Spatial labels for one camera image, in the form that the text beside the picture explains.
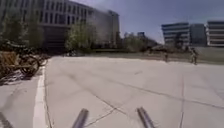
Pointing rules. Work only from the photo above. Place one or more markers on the grey concrete slab pavement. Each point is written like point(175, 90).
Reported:
point(116, 83)

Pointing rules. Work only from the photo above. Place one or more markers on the group of bushes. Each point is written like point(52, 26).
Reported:
point(133, 43)

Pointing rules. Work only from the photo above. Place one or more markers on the green tree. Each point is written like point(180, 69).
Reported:
point(80, 36)
point(13, 28)

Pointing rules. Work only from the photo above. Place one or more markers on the person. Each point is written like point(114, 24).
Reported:
point(166, 56)
point(193, 56)

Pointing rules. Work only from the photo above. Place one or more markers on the robot's own part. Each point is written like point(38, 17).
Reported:
point(145, 118)
point(80, 120)

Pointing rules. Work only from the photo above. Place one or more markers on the blue glass building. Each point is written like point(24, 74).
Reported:
point(175, 33)

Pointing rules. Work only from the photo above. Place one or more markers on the large grey building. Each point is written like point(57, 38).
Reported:
point(56, 16)

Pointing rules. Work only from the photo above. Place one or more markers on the dark grey building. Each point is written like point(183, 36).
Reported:
point(198, 33)

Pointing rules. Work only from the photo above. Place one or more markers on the row of parked bicycles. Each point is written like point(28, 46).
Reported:
point(20, 61)

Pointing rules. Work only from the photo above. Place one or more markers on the white banded building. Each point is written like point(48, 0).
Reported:
point(215, 33)

